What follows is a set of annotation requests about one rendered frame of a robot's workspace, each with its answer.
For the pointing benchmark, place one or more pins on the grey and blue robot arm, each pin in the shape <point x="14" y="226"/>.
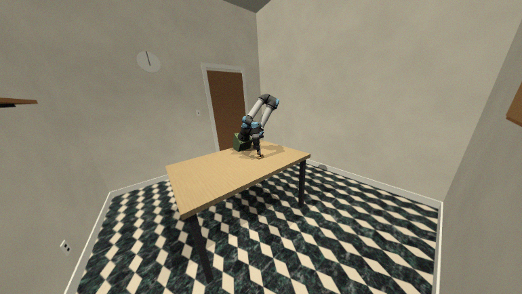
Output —
<point x="250" y="126"/>

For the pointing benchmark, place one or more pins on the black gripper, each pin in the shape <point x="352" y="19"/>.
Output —
<point x="256" y="141"/>

